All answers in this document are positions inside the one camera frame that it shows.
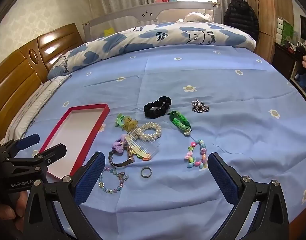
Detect wooden headboard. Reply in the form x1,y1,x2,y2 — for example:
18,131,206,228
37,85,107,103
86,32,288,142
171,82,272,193
0,23,85,140

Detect clear hair comb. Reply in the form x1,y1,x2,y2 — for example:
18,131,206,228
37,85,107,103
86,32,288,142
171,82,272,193
124,125,161,161

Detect yellow translucent hair claw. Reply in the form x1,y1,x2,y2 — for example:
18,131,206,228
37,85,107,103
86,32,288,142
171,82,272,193
121,116,139,132

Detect dark side cabinet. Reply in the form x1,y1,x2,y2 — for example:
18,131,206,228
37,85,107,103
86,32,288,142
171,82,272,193
274,42,306,81

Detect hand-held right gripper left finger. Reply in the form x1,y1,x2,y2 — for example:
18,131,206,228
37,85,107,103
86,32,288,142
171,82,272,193
23,151,106,240

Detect pastel bead bracelet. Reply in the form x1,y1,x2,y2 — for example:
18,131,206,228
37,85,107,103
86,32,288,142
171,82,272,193
98,166,126,194

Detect grey bed guard rail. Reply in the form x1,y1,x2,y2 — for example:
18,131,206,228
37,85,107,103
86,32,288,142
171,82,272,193
81,1,222,43

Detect light green hair tie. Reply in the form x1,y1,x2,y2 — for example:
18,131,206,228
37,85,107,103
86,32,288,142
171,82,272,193
115,113,126,128

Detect white pearl bracelet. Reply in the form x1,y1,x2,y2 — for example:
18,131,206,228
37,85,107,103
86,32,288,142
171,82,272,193
139,122,163,143

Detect white crumpled cloth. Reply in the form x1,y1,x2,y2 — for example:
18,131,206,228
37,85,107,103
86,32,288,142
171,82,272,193
185,12,214,23

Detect red shallow box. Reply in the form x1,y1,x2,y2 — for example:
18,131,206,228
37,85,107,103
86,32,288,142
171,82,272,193
39,103,110,180

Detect silver ring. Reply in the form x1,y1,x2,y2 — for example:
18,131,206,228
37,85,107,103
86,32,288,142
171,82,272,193
140,166,153,179

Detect green braided bracelet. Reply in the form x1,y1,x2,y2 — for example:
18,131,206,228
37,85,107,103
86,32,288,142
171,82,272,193
169,110,193,136

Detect black padded jacket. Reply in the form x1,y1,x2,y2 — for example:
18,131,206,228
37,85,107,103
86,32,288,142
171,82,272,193
223,0,259,42

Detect wooden wardrobe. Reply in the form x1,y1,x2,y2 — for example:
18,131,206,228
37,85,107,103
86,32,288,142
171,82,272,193
244,0,295,63

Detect colourful chunky bead bracelet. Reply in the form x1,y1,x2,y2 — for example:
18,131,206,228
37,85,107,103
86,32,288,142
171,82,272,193
184,139,209,169

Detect blue floral bed sheet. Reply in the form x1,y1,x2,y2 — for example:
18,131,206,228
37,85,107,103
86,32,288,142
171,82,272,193
3,44,306,240

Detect gold wrist watch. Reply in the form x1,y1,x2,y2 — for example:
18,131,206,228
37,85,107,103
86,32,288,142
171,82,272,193
108,144,135,168

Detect blue heart printed quilt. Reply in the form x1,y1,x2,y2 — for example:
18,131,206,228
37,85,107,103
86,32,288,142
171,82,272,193
46,21,257,82

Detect white striped pillow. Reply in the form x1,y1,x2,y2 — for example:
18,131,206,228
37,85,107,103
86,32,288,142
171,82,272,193
4,75,72,143

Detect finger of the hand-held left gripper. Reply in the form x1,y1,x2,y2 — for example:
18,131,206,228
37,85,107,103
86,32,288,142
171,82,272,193
0,133,41,155
8,143,67,171

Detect person's left hand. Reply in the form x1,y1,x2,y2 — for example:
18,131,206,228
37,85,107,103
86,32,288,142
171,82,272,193
0,189,29,230

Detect black velvet scrunchie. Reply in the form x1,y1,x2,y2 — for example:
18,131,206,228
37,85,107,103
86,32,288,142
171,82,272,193
143,95,172,120

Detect green boxes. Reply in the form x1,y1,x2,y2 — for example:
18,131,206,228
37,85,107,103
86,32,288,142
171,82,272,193
277,17,295,43

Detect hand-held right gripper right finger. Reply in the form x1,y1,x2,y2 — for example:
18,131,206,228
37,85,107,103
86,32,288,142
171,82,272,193
207,152,290,240

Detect purple bow hair clip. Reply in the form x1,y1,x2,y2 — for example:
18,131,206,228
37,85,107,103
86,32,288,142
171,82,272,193
112,134,128,154

